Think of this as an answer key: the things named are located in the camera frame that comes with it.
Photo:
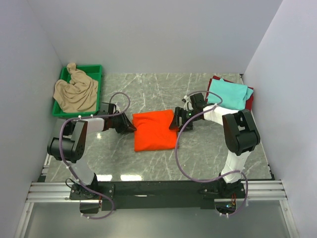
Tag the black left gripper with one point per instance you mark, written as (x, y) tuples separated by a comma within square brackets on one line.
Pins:
[(127, 126)]

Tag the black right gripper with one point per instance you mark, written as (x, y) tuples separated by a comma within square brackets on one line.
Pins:
[(179, 112)]

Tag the orange t-shirt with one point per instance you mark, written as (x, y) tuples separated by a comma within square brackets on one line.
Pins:
[(153, 131)]

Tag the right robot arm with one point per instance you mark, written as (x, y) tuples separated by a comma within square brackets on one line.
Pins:
[(241, 135)]

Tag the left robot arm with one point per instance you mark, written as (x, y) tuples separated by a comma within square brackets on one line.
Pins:
[(68, 139)]

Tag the folded teal t-shirt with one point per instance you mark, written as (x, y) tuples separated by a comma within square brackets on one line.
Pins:
[(229, 95)]

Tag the beige t-shirt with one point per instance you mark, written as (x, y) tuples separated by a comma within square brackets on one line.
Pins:
[(79, 94)]

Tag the folded dark red t-shirt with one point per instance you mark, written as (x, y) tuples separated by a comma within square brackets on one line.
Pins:
[(248, 99)]

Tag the green plastic tray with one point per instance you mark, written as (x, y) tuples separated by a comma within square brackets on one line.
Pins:
[(92, 70)]

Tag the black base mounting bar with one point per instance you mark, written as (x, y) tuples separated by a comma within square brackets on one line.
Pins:
[(158, 194)]

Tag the aluminium frame rail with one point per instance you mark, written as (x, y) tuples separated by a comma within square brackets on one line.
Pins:
[(58, 192)]

